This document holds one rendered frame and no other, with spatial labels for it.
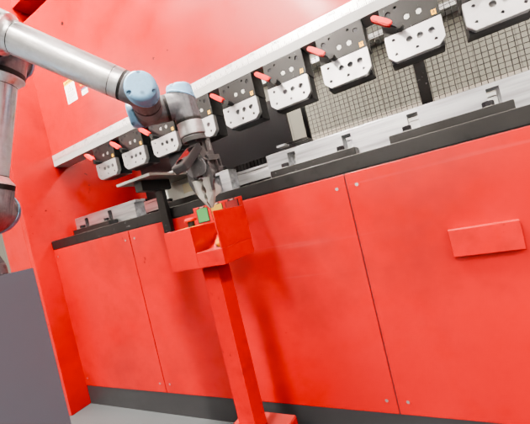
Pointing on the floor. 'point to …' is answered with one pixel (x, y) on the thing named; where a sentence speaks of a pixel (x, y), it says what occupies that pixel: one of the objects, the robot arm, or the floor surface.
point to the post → (422, 82)
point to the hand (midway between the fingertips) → (209, 204)
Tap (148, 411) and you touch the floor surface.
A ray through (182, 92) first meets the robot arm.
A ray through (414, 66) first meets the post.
